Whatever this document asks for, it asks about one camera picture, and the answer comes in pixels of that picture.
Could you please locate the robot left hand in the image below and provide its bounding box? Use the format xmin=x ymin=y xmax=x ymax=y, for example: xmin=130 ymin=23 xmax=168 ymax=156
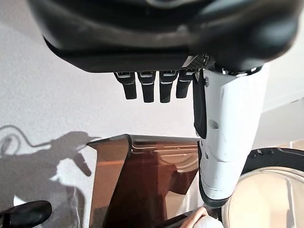
xmin=26 ymin=0 xmax=304 ymax=209

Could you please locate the round black washer door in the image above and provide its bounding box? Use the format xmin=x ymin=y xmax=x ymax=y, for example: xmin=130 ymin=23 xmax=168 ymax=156
xmin=220 ymin=147 xmax=304 ymax=228

